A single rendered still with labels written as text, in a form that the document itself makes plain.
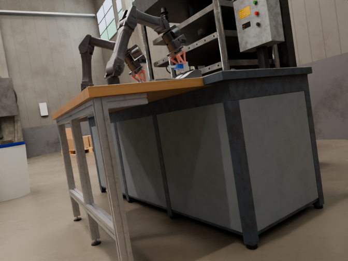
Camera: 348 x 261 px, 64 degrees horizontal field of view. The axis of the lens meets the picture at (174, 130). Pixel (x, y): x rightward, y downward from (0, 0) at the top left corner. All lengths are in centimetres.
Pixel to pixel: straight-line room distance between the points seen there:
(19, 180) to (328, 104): 405
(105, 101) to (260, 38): 147
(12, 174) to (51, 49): 900
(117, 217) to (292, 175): 91
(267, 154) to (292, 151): 20
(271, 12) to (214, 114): 116
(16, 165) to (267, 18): 304
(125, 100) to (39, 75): 1093
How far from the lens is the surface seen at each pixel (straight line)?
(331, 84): 430
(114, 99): 111
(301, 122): 165
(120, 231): 115
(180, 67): 171
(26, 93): 1185
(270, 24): 224
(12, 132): 1055
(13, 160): 372
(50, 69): 1210
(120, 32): 151
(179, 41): 176
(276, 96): 149
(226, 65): 232
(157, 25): 167
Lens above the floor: 64
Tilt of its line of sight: 3 degrees down
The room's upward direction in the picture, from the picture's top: 9 degrees counter-clockwise
